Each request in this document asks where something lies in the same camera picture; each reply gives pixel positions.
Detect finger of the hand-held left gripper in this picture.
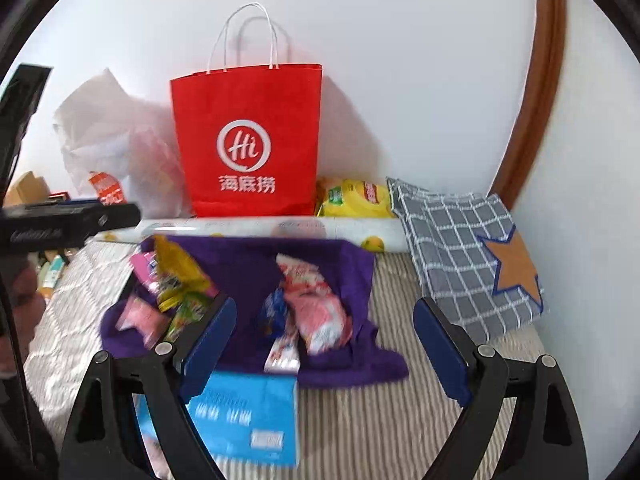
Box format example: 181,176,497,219
0,62,53,206

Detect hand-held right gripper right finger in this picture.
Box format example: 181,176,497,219
412,296,591,480

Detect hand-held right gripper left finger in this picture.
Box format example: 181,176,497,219
60,296,238,480

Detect green snack packet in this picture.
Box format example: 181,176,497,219
165,292,211,341

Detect blue snack packet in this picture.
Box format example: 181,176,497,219
259,290,296,341

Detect small plain pink snack packet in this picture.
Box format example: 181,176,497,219
115,295,166,348

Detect blue tissue pack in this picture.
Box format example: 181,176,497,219
135,370,300,468

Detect pink yellow snack packet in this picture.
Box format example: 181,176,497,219
131,235,218,311

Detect large pink snack packet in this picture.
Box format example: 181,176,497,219
287,290,351,356

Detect person's left hand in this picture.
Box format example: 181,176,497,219
7,265,48,376

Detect bottles on floor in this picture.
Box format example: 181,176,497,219
37,252,71,301

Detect wooden cabinet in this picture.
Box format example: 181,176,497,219
5,170,53,206

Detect small pink white snack packet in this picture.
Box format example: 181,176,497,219
264,337,301,375

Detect white plastic bag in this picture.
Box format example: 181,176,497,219
52,67,193,218

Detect purple towel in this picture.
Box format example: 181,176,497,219
100,234,410,388

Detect grey checked folded cloth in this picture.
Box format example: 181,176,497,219
386,176,546,345

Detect striped bed quilt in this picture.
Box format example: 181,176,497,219
22,245,551,480

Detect white lemon print roll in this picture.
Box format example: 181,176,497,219
95,216,416,256

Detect red paper bag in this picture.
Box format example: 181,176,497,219
170,2,323,218

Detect curved wooden headboard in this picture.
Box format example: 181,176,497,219
492,0,568,206

